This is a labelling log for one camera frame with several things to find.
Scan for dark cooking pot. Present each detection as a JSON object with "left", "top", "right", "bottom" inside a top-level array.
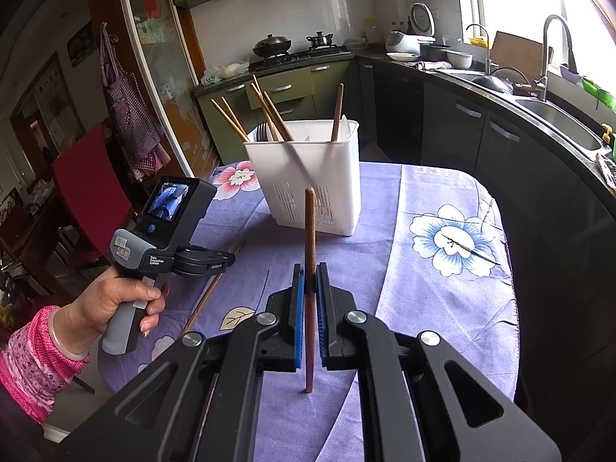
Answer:
[{"left": 418, "top": 43, "right": 454, "bottom": 63}]

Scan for white rice cooker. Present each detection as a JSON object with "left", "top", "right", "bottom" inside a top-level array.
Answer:
[{"left": 386, "top": 31, "right": 423, "bottom": 55}]

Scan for green kitchen cabinet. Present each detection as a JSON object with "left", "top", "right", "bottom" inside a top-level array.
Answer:
[{"left": 192, "top": 55, "right": 364, "bottom": 167}]

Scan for clear bangle bracelet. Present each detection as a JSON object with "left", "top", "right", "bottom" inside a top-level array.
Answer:
[{"left": 49, "top": 307, "right": 91, "bottom": 361}]

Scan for tall white appliance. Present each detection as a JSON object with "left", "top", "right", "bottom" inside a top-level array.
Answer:
[{"left": 410, "top": 2, "right": 437, "bottom": 40}]

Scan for steel sink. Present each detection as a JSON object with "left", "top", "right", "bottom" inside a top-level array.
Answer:
[{"left": 516, "top": 97, "right": 606, "bottom": 153}]

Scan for tall steel faucet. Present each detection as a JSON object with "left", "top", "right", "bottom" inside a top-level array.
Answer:
[{"left": 536, "top": 14, "right": 577, "bottom": 103}]

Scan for steel pot with lid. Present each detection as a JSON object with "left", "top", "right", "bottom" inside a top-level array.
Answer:
[{"left": 306, "top": 31, "right": 336, "bottom": 50}]

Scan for light wooden chopstick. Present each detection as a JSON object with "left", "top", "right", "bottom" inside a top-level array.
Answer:
[
  {"left": 210, "top": 99, "right": 249, "bottom": 144},
  {"left": 181, "top": 239, "right": 248, "bottom": 336},
  {"left": 249, "top": 83, "right": 280, "bottom": 142},
  {"left": 263, "top": 91, "right": 296, "bottom": 142},
  {"left": 251, "top": 74, "right": 287, "bottom": 142},
  {"left": 221, "top": 97, "right": 252, "bottom": 138}
]

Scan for brown cutting board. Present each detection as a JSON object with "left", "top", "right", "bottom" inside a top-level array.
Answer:
[{"left": 490, "top": 31, "right": 555, "bottom": 86}]

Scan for green plastic container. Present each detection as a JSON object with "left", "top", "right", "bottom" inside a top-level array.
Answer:
[{"left": 581, "top": 76, "right": 616, "bottom": 110}]

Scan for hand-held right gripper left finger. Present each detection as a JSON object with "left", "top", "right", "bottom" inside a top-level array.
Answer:
[{"left": 41, "top": 264, "right": 305, "bottom": 462}]

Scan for person's left hand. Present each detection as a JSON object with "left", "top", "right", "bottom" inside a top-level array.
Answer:
[{"left": 62, "top": 269, "right": 171, "bottom": 348}]

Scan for dark kitchen cabinet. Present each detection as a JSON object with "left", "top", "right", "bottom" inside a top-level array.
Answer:
[{"left": 356, "top": 55, "right": 616, "bottom": 395}]

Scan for checkered apron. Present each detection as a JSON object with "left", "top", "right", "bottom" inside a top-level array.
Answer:
[{"left": 98, "top": 21, "right": 172, "bottom": 182}]

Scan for dark brown chopstick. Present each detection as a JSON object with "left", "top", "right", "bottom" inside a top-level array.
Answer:
[
  {"left": 304, "top": 187, "right": 318, "bottom": 394},
  {"left": 330, "top": 83, "right": 345, "bottom": 144}
]

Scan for plastic bags on counter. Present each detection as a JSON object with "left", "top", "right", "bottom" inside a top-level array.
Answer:
[{"left": 201, "top": 59, "right": 252, "bottom": 88}]

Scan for purple floral tablecloth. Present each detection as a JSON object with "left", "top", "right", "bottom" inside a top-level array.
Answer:
[{"left": 99, "top": 160, "right": 519, "bottom": 462}]

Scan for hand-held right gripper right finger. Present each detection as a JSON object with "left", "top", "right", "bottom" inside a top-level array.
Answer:
[{"left": 316, "top": 262, "right": 564, "bottom": 462}]

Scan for glass sliding door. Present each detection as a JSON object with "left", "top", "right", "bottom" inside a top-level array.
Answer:
[{"left": 114, "top": 0, "right": 218, "bottom": 194}]

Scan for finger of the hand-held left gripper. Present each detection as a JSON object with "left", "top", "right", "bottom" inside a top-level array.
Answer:
[{"left": 173, "top": 245, "right": 237, "bottom": 276}]

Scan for red chair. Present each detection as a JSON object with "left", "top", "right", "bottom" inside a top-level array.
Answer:
[{"left": 50, "top": 122, "right": 139, "bottom": 271}]

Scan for black wok with lid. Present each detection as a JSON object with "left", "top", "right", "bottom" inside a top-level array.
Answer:
[{"left": 253, "top": 33, "right": 293, "bottom": 59}]

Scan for white plastic utensil holder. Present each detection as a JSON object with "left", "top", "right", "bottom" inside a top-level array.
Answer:
[{"left": 243, "top": 118, "right": 361, "bottom": 238}]

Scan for black gas stove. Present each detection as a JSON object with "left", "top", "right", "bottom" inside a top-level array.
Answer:
[{"left": 250, "top": 45, "right": 354, "bottom": 67}]

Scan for small steel faucet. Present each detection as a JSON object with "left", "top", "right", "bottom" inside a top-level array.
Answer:
[{"left": 465, "top": 23, "right": 500, "bottom": 76}]

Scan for person's left forearm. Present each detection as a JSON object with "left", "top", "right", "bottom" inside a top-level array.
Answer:
[{"left": 0, "top": 305, "right": 92, "bottom": 425}]

